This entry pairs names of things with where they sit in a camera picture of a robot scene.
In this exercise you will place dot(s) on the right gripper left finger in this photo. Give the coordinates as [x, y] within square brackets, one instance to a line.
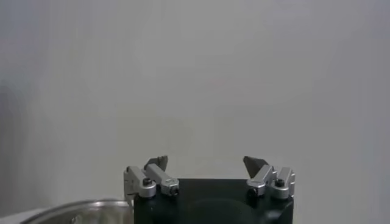
[161, 178]

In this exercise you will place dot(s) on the stainless steel steamer basket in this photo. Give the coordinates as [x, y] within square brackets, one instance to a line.
[91, 210]

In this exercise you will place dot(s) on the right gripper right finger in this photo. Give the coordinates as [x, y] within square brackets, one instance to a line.
[262, 178]

